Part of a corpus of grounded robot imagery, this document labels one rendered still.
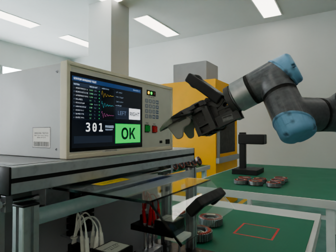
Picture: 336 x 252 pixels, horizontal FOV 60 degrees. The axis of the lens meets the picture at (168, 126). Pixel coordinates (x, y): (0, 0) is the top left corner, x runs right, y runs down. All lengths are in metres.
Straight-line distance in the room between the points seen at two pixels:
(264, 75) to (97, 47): 4.47
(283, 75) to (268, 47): 5.48
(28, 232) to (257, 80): 0.54
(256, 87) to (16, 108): 0.56
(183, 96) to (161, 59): 2.69
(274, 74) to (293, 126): 0.13
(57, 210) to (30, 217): 0.06
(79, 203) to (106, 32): 4.46
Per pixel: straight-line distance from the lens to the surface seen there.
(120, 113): 0.75
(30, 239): 0.57
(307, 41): 6.06
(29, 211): 0.54
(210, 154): 4.30
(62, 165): 0.59
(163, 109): 0.92
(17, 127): 0.77
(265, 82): 0.68
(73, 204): 0.61
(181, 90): 4.54
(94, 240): 0.75
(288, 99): 0.64
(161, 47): 7.14
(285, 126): 0.62
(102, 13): 5.15
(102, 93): 0.71
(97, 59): 4.99
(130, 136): 0.78
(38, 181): 0.56
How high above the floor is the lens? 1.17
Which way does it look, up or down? 1 degrees up
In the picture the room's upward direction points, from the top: straight up
